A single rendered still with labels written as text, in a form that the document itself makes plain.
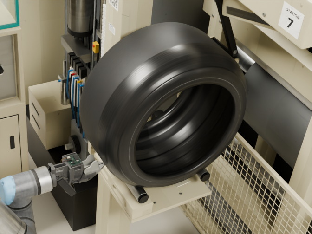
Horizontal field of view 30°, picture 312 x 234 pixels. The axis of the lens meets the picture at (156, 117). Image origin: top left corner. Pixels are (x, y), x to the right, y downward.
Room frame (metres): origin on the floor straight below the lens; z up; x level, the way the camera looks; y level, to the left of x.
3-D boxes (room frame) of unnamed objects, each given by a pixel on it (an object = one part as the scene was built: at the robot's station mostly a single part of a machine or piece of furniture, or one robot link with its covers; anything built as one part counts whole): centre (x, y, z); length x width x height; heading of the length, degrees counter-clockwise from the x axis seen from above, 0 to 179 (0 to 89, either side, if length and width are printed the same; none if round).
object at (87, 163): (1.52, 0.21, 1.05); 0.09 x 0.03 x 0.06; 124
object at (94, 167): (1.50, 0.19, 1.05); 0.09 x 0.03 x 0.06; 124
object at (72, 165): (1.45, 0.29, 1.05); 0.12 x 0.08 x 0.09; 124
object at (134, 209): (1.65, 0.11, 0.83); 0.36 x 0.09 x 0.06; 34
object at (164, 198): (1.73, -0.01, 0.80); 0.37 x 0.36 x 0.02; 124
